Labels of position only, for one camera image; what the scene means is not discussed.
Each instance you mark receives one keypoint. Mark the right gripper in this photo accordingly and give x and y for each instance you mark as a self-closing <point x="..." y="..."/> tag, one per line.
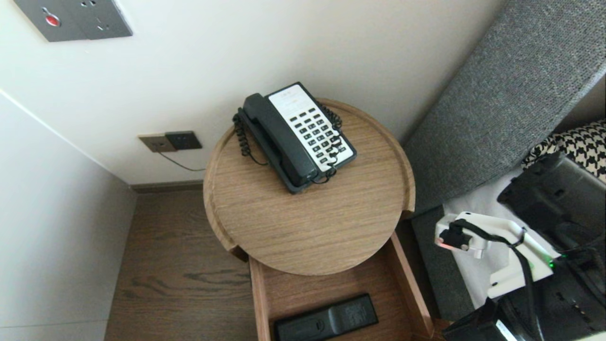
<point x="558" y="312"/>

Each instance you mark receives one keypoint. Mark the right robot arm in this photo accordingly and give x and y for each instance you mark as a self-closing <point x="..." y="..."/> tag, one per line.
<point x="558" y="199"/>

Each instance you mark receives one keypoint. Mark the houndstooth pillow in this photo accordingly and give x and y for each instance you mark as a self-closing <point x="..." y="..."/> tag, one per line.
<point x="584" y="144"/>

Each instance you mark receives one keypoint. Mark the grey upholstered headboard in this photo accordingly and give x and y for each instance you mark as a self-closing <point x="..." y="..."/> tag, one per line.
<point x="497" y="94"/>

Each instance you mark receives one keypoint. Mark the black remote control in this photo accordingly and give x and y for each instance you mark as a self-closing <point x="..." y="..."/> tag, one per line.
<point x="326" y="319"/>

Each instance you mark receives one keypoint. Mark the wooden drawer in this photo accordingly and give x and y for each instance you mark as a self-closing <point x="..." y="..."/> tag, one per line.
<point x="307" y="293"/>

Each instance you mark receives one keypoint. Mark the round wooden side table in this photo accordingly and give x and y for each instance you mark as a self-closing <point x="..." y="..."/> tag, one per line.
<point x="303" y="227"/>

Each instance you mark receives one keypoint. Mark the black and white telephone base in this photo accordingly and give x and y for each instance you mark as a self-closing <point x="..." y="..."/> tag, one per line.
<point x="307" y="123"/>

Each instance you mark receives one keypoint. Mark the black telephone handset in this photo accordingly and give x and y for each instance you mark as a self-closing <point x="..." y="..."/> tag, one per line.
<point x="279" y="137"/>

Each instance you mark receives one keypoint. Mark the dark wooden baseboard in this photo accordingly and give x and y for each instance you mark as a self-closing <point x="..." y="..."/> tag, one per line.
<point x="165" y="186"/>

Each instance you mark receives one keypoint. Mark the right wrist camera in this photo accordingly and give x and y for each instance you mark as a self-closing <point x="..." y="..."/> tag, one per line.
<point x="502" y="237"/>

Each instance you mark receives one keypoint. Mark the grey bed frame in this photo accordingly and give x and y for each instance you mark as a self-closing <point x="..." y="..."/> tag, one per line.
<point x="438" y="265"/>

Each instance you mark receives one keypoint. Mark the dark wall socket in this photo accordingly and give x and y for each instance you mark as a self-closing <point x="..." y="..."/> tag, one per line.
<point x="185" y="139"/>

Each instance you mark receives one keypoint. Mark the brass wall plate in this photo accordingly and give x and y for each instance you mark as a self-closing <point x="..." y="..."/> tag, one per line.
<point x="154" y="142"/>

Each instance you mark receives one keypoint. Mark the grey wall switch panel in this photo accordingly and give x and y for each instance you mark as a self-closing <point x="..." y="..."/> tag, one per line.
<point x="90" y="19"/>

